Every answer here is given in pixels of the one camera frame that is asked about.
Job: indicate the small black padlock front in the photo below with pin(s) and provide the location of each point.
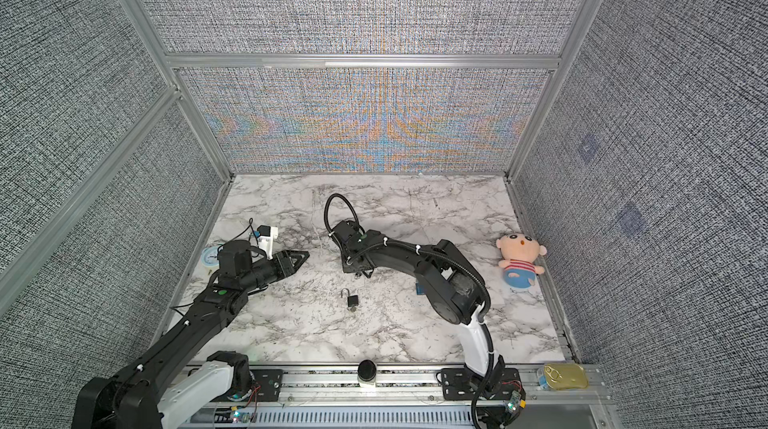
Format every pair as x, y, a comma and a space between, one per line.
352, 300

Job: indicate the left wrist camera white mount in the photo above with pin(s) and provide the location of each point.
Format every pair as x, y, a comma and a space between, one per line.
265, 238

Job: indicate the black knob on rail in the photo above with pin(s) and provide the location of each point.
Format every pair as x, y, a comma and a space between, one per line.
367, 373

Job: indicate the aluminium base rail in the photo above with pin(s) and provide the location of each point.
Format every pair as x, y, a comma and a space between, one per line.
329, 395

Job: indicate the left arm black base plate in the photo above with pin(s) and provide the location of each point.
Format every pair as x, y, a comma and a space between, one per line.
265, 386

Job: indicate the gold sardine tin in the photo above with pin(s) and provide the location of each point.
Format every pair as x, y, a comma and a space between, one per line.
562, 376

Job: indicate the pink plush doll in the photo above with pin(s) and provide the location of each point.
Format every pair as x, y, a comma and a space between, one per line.
518, 264

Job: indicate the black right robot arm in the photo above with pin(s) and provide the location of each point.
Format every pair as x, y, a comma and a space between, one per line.
453, 287

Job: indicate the small blue alarm clock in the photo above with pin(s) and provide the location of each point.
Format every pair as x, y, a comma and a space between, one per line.
209, 257

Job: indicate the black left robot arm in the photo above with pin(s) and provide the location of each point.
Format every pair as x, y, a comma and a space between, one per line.
132, 397

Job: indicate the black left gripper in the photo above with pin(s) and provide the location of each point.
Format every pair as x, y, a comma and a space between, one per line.
289, 269

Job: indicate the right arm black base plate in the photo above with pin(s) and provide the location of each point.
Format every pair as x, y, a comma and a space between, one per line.
461, 384

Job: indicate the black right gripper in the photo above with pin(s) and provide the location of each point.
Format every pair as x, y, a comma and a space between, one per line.
346, 267

